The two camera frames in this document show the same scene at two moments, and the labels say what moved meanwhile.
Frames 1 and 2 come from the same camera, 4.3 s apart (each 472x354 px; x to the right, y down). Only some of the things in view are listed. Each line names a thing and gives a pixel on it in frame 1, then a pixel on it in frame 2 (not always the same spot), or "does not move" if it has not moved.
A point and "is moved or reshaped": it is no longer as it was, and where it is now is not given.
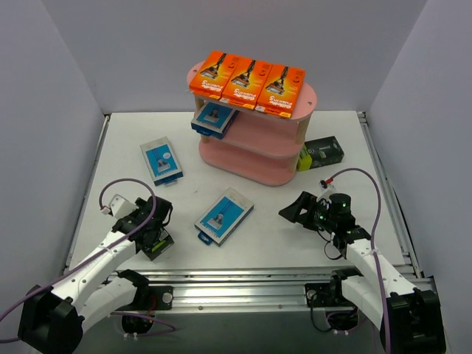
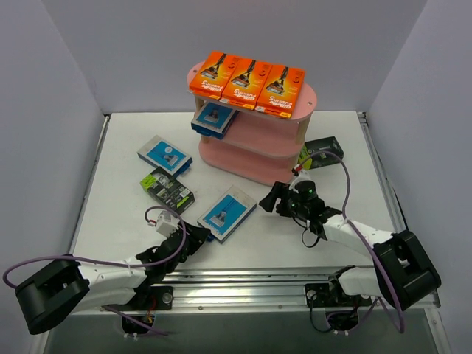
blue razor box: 214,119 does not move
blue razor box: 223,217 does not move
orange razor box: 245,82 does not move
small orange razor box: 281,91 does not move
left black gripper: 153,240 → 190,239
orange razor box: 214,74 does not move
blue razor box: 161,161 is moved or reshaped
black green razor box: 320,152 does not move
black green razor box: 164,242 is moved or reshaped
